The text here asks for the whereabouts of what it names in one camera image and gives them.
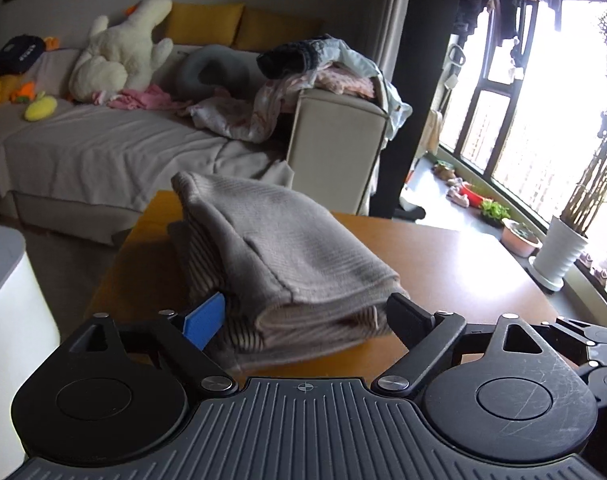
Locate pink knitted garment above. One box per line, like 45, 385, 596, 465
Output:
313, 67, 377, 98

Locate cream hanging cloth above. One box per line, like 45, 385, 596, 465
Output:
426, 110, 444, 156

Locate pink flowerpot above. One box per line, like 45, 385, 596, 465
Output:
501, 218, 543, 258

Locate small pink shoes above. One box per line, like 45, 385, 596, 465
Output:
446, 177, 471, 206

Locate white plant pot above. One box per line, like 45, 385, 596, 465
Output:
527, 215, 589, 293

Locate black cap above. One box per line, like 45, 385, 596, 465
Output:
0, 34, 46, 77

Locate grey sofa cover sheet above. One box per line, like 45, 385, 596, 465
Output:
0, 47, 296, 211

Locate dark grey clothes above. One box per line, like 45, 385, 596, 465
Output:
256, 35, 344, 81

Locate beige curtain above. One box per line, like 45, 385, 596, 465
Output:
371, 0, 417, 106

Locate beige sofa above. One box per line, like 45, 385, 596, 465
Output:
0, 2, 391, 246

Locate black window frame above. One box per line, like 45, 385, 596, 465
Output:
441, 0, 607, 321

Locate green seedling tray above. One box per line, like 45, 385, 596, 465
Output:
479, 199, 513, 228

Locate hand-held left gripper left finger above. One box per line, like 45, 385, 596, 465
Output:
70, 291, 239, 400

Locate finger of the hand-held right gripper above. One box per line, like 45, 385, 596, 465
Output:
537, 316, 607, 368

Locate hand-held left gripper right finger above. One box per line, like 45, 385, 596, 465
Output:
375, 292, 541, 402

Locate red basin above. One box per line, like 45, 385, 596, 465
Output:
458, 185, 489, 208

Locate tall bamboo plant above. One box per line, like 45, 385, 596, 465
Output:
558, 0, 607, 236

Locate grey neck pillow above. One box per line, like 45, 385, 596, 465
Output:
176, 44, 256, 101

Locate pink cloth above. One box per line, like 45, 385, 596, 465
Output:
93, 84, 194, 113

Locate orange plush toy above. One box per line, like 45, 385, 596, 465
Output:
10, 81, 38, 105

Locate grey striped sweater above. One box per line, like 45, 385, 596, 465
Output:
167, 171, 401, 376

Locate white cabinet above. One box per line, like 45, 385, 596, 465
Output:
0, 222, 61, 466

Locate small yellow plush toy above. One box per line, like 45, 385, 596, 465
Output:
24, 92, 59, 122

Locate pile of clothes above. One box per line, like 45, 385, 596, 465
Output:
338, 40, 413, 141

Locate white plush duck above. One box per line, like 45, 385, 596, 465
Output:
68, 0, 175, 103

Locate yellow cushion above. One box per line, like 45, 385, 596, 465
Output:
164, 2, 245, 46
234, 7, 324, 53

